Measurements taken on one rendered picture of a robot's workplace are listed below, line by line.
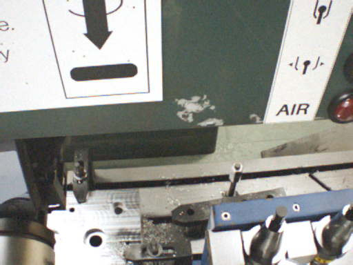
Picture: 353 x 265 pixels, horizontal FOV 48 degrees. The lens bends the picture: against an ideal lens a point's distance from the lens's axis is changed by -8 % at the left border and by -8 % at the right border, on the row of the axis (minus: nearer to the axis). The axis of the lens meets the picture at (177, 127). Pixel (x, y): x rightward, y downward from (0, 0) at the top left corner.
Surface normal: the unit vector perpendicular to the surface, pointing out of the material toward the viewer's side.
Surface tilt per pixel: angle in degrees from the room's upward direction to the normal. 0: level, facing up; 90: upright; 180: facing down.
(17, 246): 19
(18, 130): 90
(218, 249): 0
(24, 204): 64
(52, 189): 92
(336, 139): 23
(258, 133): 0
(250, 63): 90
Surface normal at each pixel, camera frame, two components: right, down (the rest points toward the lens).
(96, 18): 0.09, 0.78
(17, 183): 0.11, 0.42
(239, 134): 0.01, -0.62
